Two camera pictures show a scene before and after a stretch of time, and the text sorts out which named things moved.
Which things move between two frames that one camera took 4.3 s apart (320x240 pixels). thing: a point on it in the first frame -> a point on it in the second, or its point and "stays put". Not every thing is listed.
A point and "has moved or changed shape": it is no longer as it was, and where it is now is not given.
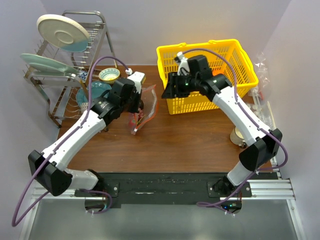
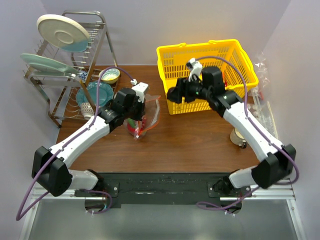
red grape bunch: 140,115 has moved or changed shape
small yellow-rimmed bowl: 109,75 stays put
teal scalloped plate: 97,88 stays put
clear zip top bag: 149,111 has moved or changed shape
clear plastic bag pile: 258,101 stays put
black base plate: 167,188 stays put
